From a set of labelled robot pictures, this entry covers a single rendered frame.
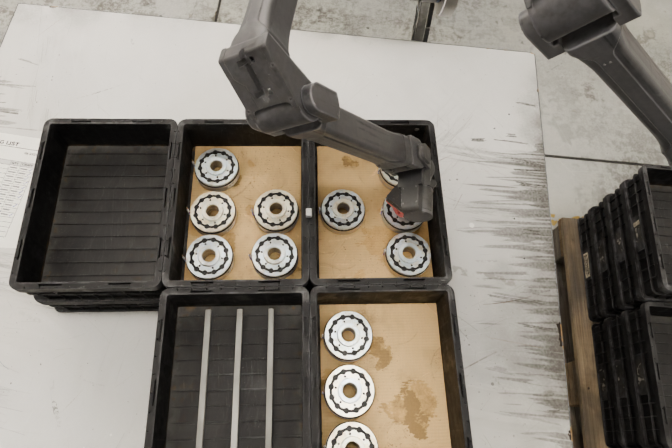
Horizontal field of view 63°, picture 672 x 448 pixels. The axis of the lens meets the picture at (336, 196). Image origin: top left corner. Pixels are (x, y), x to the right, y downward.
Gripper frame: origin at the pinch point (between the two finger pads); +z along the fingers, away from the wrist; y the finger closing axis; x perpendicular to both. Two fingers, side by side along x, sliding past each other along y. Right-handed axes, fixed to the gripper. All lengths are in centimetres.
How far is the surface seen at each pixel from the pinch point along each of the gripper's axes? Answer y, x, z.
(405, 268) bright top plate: -11.3, -9.1, 1.5
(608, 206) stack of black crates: 69, -44, 50
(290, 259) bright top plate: -26.8, 11.4, 1.1
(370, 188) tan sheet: 0.0, 9.9, 4.1
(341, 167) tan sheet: -0.4, 18.9, 4.0
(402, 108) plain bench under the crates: 31.8, 22.3, 17.1
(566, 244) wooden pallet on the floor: 62, -44, 74
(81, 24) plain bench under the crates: -11, 113, 16
